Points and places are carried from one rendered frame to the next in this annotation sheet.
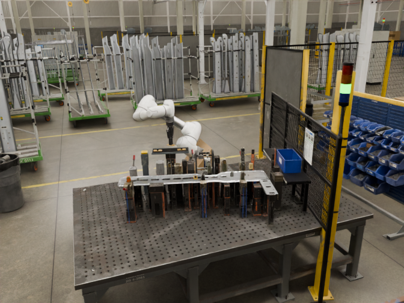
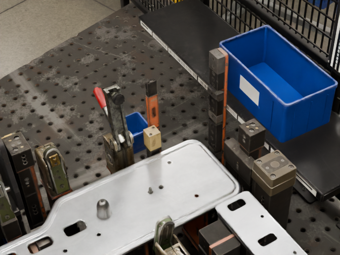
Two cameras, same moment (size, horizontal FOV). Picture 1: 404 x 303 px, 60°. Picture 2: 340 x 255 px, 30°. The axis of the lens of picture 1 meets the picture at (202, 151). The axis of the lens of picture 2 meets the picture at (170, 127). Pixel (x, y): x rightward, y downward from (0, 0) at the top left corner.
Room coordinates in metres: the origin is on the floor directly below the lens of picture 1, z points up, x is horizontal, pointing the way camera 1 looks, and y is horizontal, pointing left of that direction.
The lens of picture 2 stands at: (2.07, -0.01, 2.18)
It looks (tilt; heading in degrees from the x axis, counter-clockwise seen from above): 44 degrees down; 334
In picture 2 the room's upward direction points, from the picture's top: 2 degrees counter-clockwise
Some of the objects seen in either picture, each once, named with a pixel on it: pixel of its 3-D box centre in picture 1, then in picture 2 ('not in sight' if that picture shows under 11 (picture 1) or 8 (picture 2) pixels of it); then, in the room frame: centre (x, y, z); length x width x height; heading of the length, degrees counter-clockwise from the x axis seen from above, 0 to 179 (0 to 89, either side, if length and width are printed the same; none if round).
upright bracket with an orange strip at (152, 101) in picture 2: (252, 173); (155, 152); (3.17, -0.49, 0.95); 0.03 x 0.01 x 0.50; 94
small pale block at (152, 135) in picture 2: (250, 180); (155, 178); (3.14, -0.47, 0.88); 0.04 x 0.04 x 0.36; 4
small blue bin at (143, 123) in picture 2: not in sight; (131, 135); (3.46, -0.54, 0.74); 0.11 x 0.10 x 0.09; 94
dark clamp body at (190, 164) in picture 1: (191, 180); not in sight; (3.17, 0.11, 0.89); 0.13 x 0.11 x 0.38; 4
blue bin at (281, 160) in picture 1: (288, 160); (273, 81); (3.12, -0.83, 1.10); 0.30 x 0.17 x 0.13; 2
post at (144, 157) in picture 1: (145, 173); not in sight; (3.28, 0.57, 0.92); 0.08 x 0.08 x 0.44; 4
